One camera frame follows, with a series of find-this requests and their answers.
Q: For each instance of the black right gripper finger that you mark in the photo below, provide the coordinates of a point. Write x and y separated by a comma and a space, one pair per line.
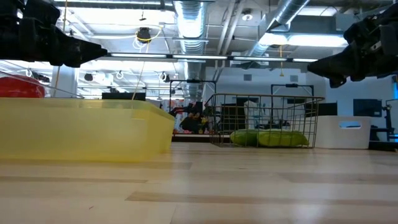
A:
337, 82
329, 67

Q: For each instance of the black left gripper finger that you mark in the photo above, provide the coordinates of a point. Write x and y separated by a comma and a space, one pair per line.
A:
88, 51

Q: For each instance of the red toy tomato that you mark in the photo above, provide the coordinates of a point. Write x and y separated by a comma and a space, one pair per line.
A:
20, 87

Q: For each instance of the light green toy cucumber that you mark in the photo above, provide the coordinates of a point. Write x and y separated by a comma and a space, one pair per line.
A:
281, 139

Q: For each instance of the dark green toy cucumber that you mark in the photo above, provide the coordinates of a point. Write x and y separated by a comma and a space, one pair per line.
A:
244, 137

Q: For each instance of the white plastic bin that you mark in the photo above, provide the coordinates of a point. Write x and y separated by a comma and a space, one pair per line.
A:
342, 138

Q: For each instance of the black flat monitor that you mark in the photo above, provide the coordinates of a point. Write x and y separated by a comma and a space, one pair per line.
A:
124, 96

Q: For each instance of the black equipment stand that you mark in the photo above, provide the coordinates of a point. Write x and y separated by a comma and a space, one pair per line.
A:
391, 121

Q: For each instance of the yellow translucent plastic bin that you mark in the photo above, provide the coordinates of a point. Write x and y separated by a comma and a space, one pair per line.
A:
77, 130

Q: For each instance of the rig beam with light strips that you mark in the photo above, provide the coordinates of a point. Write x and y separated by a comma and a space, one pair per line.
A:
199, 57

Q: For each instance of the person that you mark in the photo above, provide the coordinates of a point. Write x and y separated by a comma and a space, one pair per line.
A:
191, 123

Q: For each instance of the dark wall screen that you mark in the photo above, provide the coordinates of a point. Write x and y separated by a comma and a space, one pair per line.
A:
367, 108

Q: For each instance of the black metal frame stand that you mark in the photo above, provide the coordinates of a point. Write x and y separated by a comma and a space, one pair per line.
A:
292, 85
192, 81

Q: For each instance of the black overhead camera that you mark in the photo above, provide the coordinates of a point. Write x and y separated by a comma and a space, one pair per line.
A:
144, 35

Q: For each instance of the silver smooth ceiling duct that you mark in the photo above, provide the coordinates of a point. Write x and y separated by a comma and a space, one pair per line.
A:
280, 15

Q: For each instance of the silver ribbed ceiling duct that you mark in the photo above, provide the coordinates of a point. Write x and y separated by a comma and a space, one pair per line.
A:
189, 25

